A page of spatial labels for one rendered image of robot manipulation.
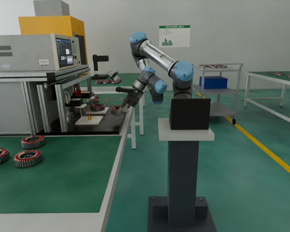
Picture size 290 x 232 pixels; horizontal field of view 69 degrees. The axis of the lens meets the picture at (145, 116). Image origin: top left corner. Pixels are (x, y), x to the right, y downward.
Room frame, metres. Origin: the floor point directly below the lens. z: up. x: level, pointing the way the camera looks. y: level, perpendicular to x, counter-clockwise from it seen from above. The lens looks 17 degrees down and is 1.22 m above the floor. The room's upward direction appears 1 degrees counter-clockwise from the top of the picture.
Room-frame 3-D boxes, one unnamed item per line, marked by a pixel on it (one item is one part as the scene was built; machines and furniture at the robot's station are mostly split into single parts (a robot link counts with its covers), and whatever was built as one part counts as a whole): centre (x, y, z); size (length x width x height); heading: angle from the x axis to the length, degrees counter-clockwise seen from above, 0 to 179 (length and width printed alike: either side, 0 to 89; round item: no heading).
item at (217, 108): (3.79, -1.22, 0.51); 1.01 x 0.60 x 1.01; 179
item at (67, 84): (1.49, 0.47, 1.03); 0.62 x 0.01 x 0.03; 179
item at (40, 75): (1.49, 0.69, 1.09); 0.68 x 0.44 x 0.05; 179
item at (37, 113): (1.49, 0.62, 0.92); 0.66 x 0.01 x 0.30; 179
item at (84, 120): (1.37, 0.37, 0.78); 0.15 x 0.15 x 0.01; 89
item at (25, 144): (1.04, 0.59, 0.77); 0.11 x 0.11 x 0.04
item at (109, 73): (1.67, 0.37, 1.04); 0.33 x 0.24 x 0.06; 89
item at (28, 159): (0.86, 0.52, 0.77); 0.11 x 0.11 x 0.04
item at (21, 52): (1.51, 0.69, 1.22); 0.44 x 0.39 x 0.20; 179
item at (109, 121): (1.49, 0.38, 0.76); 0.64 x 0.47 x 0.02; 179
